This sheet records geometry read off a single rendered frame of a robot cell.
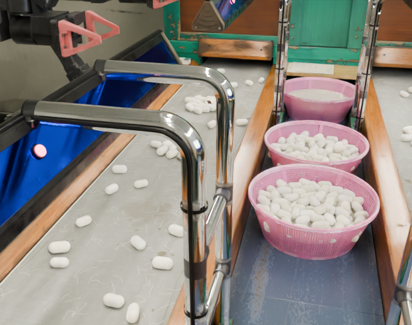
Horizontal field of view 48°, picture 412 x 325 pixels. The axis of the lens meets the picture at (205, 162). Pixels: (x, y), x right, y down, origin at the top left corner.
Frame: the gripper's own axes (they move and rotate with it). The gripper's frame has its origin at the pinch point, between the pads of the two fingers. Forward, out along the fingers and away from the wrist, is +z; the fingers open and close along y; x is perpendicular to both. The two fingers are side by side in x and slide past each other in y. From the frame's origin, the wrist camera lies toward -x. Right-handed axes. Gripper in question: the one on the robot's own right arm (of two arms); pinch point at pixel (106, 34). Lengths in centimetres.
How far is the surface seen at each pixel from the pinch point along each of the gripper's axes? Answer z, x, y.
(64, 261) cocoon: 2.1, 31.7, -31.5
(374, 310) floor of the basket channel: 55, 39, -25
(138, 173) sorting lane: 3.4, 33.2, 4.0
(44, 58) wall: -120, 57, 181
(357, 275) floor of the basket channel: 53, 39, -16
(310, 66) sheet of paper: 44, 29, 94
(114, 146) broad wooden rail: -6.4, 31.6, 14.0
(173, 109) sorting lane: 1, 33, 48
